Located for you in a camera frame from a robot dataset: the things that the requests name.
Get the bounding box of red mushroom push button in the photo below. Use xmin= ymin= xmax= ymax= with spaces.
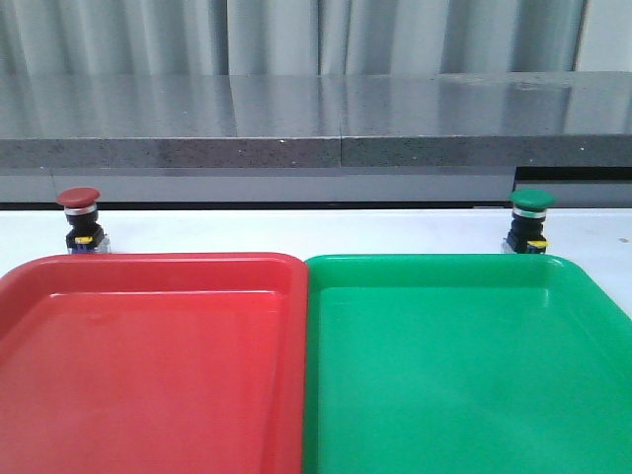
xmin=57 ymin=187 xmax=111 ymax=255

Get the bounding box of grey granite counter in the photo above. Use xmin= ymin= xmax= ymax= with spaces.
xmin=1 ymin=72 xmax=631 ymax=208

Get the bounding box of green plastic tray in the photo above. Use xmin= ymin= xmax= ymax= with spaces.
xmin=303 ymin=254 xmax=631 ymax=473

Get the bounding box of red plastic tray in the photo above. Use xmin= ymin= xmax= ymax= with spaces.
xmin=1 ymin=253 xmax=307 ymax=473

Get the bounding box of green mushroom push button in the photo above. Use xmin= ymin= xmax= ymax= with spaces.
xmin=502 ymin=189 xmax=555 ymax=254

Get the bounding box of grey pleated curtain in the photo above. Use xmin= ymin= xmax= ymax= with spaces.
xmin=1 ymin=1 xmax=587 ymax=75

